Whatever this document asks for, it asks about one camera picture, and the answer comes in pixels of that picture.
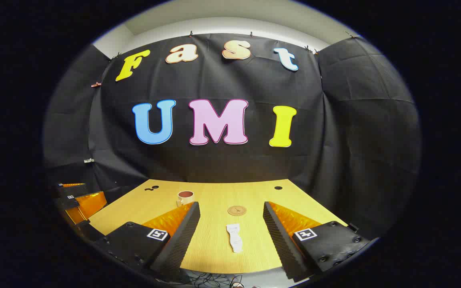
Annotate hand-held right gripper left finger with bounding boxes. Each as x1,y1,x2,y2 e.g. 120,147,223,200
92,201,201,282

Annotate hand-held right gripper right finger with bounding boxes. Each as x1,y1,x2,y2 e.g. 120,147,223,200
263,201,371,280

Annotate beige cup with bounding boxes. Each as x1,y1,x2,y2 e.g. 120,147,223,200
176,190,194,207

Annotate white toothpaste tube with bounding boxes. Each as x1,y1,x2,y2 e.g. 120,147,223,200
226,224,243,253

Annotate wooden desktop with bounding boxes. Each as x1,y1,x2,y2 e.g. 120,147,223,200
88,179,349,274

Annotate black backdrop cloth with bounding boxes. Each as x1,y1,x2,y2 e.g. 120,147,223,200
42,33,421,240

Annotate black cable tangle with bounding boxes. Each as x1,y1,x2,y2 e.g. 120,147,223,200
182,272,255,288

